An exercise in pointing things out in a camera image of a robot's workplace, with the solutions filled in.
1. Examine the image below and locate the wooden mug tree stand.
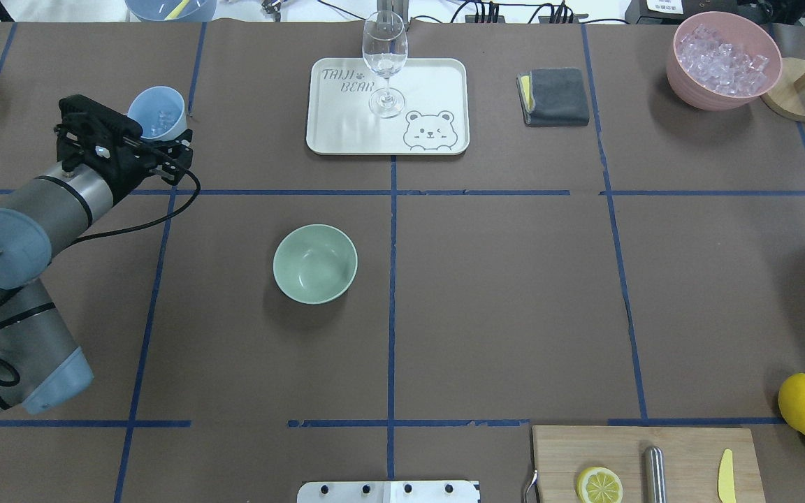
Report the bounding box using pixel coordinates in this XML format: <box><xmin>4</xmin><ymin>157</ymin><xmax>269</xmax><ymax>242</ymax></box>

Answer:
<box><xmin>760</xmin><ymin>0</ymin><xmax>805</xmax><ymax>122</ymax></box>

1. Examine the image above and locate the metal cylinder tool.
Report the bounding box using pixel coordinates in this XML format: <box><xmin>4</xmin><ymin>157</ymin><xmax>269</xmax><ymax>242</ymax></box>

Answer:
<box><xmin>644</xmin><ymin>445</ymin><xmax>667</xmax><ymax>503</ymax></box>

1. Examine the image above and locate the yellow plastic fork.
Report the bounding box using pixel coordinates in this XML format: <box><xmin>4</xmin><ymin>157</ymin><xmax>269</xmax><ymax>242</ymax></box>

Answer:
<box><xmin>164</xmin><ymin>0</ymin><xmax>191</xmax><ymax>20</ymax></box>

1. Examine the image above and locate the green ceramic bowl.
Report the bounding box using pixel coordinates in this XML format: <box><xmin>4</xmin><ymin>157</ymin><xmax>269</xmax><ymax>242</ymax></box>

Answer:
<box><xmin>273</xmin><ymin>224</ymin><xmax>358</xmax><ymax>305</ymax></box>

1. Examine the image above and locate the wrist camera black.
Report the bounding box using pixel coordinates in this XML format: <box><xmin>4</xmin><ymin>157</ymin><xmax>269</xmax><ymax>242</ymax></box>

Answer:
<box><xmin>55</xmin><ymin>94</ymin><xmax>143</xmax><ymax>174</ymax></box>

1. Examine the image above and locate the cream bear tray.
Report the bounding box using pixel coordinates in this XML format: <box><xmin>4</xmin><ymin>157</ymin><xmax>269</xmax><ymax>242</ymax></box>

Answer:
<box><xmin>306</xmin><ymin>57</ymin><xmax>470</xmax><ymax>155</ymax></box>

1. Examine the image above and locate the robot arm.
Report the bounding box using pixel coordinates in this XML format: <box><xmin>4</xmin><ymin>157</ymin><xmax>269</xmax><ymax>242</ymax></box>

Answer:
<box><xmin>0</xmin><ymin>130</ymin><xmax>193</xmax><ymax>414</ymax></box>

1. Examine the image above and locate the lemon half slice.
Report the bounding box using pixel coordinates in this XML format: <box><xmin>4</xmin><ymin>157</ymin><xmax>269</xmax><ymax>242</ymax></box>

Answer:
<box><xmin>575</xmin><ymin>466</ymin><xmax>624</xmax><ymax>503</ymax></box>

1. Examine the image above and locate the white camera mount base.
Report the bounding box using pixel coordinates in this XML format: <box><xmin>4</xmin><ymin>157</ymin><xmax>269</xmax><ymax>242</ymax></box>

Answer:
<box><xmin>296</xmin><ymin>480</ymin><xmax>481</xmax><ymax>502</ymax></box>

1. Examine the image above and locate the blue bowl with fork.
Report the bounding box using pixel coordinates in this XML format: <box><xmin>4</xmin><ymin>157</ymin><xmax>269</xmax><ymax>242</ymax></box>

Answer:
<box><xmin>124</xmin><ymin>1</ymin><xmax>218</xmax><ymax>22</ymax></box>

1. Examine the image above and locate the wooden cutting board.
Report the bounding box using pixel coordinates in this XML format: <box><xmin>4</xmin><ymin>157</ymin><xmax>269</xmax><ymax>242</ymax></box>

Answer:
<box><xmin>532</xmin><ymin>425</ymin><xmax>766</xmax><ymax>502</ymax></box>

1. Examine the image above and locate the yellow plastic knife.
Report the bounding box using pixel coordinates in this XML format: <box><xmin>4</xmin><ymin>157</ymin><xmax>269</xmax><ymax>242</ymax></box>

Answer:
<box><xmin>718</xmin><ymin>449</ymin><xmax>736</xmax><ymax>503</ymax></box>

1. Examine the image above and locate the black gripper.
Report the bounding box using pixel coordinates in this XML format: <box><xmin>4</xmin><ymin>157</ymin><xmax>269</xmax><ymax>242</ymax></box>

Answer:
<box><xmin>95</xmin><ymin>139</ymin><xmax>193</xmax><ymax>203</ymax></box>

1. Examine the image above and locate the light blue plastic cup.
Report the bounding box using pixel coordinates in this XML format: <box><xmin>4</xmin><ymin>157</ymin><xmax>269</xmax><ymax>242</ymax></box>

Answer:
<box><xmin>126</xmin><ymin>86</ymin><xmax>187</xmax><ymax>141</ymax></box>

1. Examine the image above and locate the clear wine glass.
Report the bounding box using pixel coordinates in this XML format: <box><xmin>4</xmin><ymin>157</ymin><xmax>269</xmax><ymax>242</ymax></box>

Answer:
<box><xmin>361</xmin><ymin>10</ymin><xmax>409</xmax><ymax>119</ymax></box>

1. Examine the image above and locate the pink bowl with ice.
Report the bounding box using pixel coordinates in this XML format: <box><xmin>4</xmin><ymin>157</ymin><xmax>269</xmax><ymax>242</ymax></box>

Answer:
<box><xmin>667</xmin><ymin>10</ymin><xmax>782</xmax><ymax>111</ymax></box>

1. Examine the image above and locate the grey folded cloth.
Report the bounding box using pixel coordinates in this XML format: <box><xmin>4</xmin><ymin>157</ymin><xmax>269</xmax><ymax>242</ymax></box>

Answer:
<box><xmin>516</xmin><ymin>67</ymin><xmax>590</xmax><ymax>127</ymax></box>

